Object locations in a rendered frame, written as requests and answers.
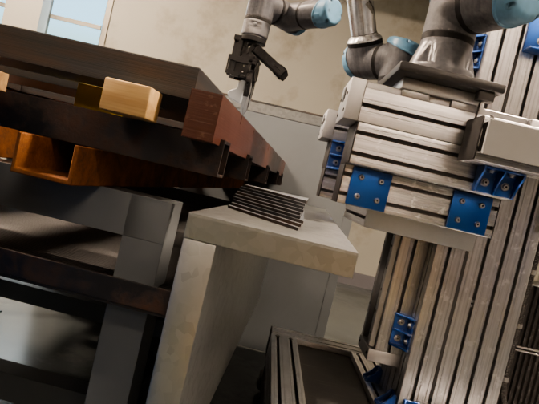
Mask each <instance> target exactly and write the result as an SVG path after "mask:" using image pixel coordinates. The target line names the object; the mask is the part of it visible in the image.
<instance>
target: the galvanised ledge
mask: <svg viewBox="0 0 539 404"><path fill-rule="evenodd" d="M229 205H230V204H228V205H224V206H220V207H215V208H207V209H202V210H198V211H194V212H189V214H188V219H187V224H186V227H185V231H184V237H185V238H189V239H192V240H198V241H201V242H205V243H208V244H214V245H217V246H221V247H224V248H231V249H234V250H237V251H241V252H244V253H250V254H253V255H257V256H260V257H266V258H269V259H273V260H276V261H282V262H286V263H289V264H293V265H299V266H302V267H306V268H309V269H315V270H318V271H322V272H325V273H331V274H334V275H338V276H341V277H347V278H350V279H352V278H353V275H354V271H355V266H356V262H357V259H358V255H359V253H358V252H357V251H356V249H355V248H354V246H353V245H352V244H351V242H350V241H349V240H348V239H347V237H346V236H345V235H344V233H343V232H342V230H341V229H340V228H339V227H338V225H337V224H336V223H335V222H334V220H333V219H332V218H331V216H330V215H329V213H328V212H327V211H326V209H322V208H316V207H313V206H309V205H305V206H304V207H305V208H304V221H303V224H302V225H301V228H300V227H299V229H298V231H296V230H293V229H291V228H287V227H284V226H281V225H279V224H275V223H272V222H269V221H267V220H263V219H260V218H257V217H255V216H251V215H248V214H245V213H243V212H239V211H236V210H233V209H231V208H228V206H229Z"/></svg>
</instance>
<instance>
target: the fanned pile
mask: <svg viewBox="0 0 539 404"><path fill-rule="evenodd" d="M233 199H234V200H233V202H232V203H231V205H229V206H228V208H231V209H233V210H236V211H239V212H243V213H245V214H248V215H251V216H255V217H257V218H260V219H263V220H267V221H269V222H272V223H275V224H279V225H281V226H284V227H287V228H291V229H293V230H296V231H298V229H299V227H300V228H301V225H302V224H303V221H304V208H305V207H304V206H305V204H306V203H307V201H308V200H309V198H306V197H303V196H296V195H292V194H289V193H284V192H278V191H274V190H270V189H266V188H259V187H256V186H252V185H248V184H243V186H240V188H239V189H238V191H237V193H234V197H233Z"/></svg>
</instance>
